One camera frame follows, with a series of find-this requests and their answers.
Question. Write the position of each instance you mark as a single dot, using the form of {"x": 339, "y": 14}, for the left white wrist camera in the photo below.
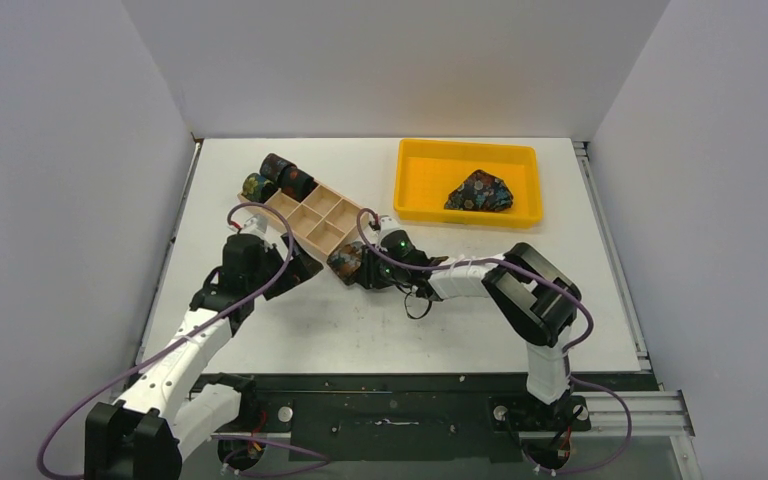
{"x": 257, "y": 226}

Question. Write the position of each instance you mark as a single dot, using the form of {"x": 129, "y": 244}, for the orange grey floral tie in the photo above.
{"x": 346, "y": 262}

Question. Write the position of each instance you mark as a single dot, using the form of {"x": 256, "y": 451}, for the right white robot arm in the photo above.
{"x": 538, "y": 302}

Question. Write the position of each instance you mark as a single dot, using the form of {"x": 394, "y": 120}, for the dark floral folded tie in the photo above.
{"x": 480, "y": 192}

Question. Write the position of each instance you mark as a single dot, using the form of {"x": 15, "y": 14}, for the aluminium frame rail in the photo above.
{"x": 645, "y": 434}

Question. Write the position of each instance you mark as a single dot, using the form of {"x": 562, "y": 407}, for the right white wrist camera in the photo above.
{"x": 384, "y": 225}

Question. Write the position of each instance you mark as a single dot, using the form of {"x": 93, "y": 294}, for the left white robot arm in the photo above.
{"x": 151, "y": 428}

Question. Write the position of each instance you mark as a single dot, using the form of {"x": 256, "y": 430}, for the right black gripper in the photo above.
{"x": 367, "y": 266}

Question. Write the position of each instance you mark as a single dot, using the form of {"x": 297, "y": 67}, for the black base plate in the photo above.
{"x": 404, "y": 417}

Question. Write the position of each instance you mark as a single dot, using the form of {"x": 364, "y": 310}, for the yellow floral rolled tie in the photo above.
{"x": 258, "y": 188}

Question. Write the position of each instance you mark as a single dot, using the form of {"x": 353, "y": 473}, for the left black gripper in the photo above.
{"x": 301, "y": 267}

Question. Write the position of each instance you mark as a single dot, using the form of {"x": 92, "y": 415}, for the wooden compartment tray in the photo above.
{"x": 322, "y": 222}

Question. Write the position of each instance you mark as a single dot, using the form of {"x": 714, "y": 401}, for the red patterned rolled tie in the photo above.
{"x": 296, "y": 183}

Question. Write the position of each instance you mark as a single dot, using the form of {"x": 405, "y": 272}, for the yellow plastic bin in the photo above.
{"x": 428, "y": 170}

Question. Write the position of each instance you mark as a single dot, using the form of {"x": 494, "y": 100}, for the dark rolled tie rear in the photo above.
{"x": 273, "y": 167}

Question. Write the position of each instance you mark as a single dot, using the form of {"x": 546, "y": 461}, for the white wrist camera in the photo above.
{"x": 384, "y": 225}
{"x": 257, "y": 226}

